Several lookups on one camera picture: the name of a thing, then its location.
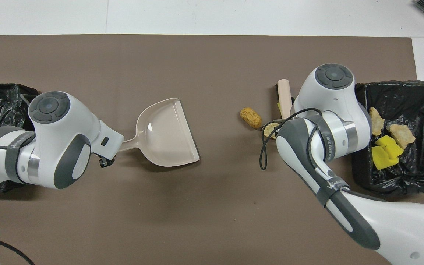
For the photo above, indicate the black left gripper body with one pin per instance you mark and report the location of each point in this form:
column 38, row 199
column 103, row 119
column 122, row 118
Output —
column 107, row 162

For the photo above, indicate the beige plastic dustpan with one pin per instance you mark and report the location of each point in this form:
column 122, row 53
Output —
column 168, row 136

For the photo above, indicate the brown crackled bread roll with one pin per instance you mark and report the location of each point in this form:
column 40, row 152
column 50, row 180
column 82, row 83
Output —
column 250, row 117

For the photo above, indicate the pale round bread piece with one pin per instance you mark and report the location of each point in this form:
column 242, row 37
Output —
column 270, row 129

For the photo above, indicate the striped orange croissant piece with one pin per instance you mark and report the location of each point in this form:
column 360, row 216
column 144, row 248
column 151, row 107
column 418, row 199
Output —
column 377, row 123

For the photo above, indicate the pale greenish bread chunk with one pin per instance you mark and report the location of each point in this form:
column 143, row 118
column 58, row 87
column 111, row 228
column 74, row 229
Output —
column 401, row 135

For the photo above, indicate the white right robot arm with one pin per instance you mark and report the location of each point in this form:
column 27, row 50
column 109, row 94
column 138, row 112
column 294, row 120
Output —
column 333, row 95

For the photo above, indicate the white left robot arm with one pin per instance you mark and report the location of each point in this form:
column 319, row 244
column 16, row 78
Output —
column 57, row 121

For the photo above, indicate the brown paper table mat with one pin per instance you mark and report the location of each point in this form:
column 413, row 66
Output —
column 212, row 59

